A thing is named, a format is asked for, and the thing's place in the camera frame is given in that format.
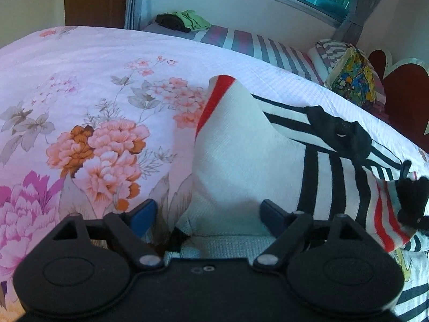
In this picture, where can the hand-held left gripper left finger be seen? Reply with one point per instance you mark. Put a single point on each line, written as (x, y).
(144, 215)

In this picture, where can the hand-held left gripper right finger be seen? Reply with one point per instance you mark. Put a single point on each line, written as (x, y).
(270, 215)

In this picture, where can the white black red striped garment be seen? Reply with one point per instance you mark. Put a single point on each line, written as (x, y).
(248, 161)

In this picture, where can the floral white bedspread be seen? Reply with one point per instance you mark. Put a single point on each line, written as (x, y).
(100, 114)

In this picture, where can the colourful patterned cloth bag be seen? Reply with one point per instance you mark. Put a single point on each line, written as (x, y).
(353, 78)

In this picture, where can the grey purple striped bedsheet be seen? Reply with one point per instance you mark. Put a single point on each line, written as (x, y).
(254, 45)

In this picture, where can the grey striped pillow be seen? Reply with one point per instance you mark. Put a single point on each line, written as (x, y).
(326, 53)

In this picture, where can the heart-shaped red headboard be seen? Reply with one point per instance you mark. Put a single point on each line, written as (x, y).
(405, 87)

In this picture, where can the black cloth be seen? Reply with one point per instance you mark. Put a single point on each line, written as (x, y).
(169, 21)

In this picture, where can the green cloth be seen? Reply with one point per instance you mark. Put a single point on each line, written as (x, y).
(194, 20)

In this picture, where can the pale sheer curtain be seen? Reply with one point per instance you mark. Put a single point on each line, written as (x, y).
(135, 0)

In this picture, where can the brown wooden door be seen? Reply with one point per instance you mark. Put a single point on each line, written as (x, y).
(94, 0)

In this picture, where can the grey curtain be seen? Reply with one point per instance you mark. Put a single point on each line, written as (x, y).
(365, 3)

